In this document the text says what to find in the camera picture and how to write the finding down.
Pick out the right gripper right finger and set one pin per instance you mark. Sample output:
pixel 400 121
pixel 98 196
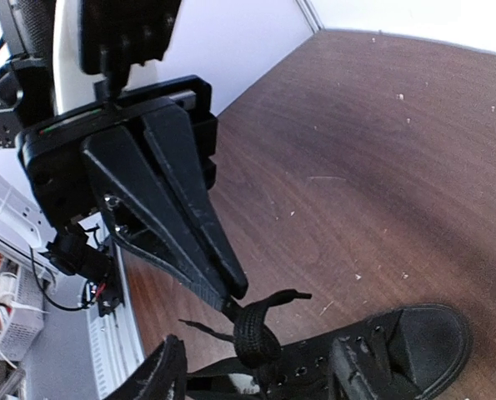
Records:
pixel 352 369

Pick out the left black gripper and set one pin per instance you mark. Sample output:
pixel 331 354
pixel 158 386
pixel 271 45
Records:
pixel 145 162

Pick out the front aluminium rail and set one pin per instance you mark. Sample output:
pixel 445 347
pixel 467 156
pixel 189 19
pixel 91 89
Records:
pixel 115 344

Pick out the white plastic basket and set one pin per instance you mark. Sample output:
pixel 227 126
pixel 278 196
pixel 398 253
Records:
pixel 23 320

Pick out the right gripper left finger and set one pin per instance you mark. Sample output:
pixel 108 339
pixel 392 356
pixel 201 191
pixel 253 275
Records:
pixel 162 375

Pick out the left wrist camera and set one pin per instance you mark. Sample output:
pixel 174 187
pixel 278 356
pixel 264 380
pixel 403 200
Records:
pixel 114 35

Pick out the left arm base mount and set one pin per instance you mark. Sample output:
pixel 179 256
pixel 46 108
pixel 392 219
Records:
pixel 108 294

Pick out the black sneaker shoe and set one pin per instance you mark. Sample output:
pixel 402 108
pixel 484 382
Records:
pixel 413 352

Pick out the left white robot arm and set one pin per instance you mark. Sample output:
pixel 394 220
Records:
pixel 27 98

